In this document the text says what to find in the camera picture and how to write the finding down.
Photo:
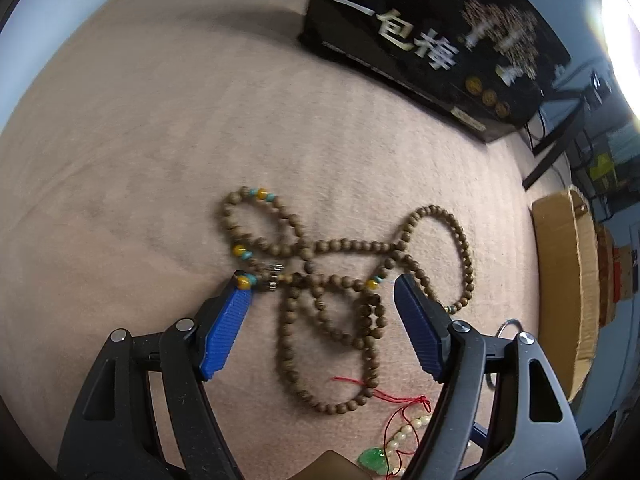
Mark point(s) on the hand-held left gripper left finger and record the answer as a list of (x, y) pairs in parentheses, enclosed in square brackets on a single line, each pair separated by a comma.
[(225, 327)]

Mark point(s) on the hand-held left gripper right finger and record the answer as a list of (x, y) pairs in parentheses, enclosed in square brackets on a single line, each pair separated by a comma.
[(417, 325)]

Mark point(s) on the brown cardboard box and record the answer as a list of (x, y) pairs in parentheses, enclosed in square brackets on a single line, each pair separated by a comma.
[(560, 260)]

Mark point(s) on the tan flat object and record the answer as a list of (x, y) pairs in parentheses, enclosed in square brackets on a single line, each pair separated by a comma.
[(332, 467)]

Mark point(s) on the beige blanket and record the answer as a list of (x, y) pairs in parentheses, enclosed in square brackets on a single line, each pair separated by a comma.
[(150, 160)]

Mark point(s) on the brown and red box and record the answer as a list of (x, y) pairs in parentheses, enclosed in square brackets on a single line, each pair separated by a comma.
[(620, 270)]

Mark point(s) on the black metal stand leg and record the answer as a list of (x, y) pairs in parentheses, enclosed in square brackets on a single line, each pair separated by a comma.
[(552, 147)]

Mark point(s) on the yellow green package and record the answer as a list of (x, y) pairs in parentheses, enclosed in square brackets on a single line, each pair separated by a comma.
[(602, 167)]

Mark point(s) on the black printed box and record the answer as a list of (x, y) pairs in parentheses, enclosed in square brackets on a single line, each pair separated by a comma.
[(425, 10)]

